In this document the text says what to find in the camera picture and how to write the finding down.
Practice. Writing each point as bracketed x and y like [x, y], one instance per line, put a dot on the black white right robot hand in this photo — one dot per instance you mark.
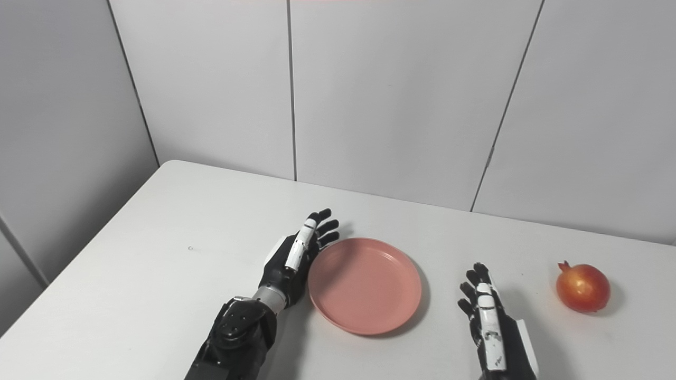
[499, 338]

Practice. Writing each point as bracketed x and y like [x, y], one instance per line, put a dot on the red pomegranate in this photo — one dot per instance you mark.
[583, 289]

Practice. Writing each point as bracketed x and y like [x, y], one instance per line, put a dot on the pink round plate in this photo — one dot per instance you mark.
[364, 285]

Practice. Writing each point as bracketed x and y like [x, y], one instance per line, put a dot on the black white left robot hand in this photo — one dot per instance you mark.
[288, 269]

